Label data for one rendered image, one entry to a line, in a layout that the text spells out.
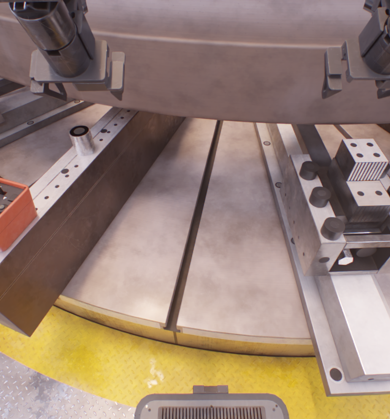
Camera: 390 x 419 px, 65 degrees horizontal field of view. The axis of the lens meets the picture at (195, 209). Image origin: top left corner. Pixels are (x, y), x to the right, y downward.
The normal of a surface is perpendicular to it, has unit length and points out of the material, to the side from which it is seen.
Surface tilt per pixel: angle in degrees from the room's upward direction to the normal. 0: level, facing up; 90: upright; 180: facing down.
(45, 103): 72
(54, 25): 114
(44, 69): 30
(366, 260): 0
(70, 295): 0
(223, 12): 50
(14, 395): 0
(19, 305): 90
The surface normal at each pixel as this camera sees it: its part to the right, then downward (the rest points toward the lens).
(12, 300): 0.94, 0.26
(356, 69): -0.01, -0.19
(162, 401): -0.01, -0.65
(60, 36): 0.69, 0.71
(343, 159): -1.00, 0.03
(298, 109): -0.06, 0.75
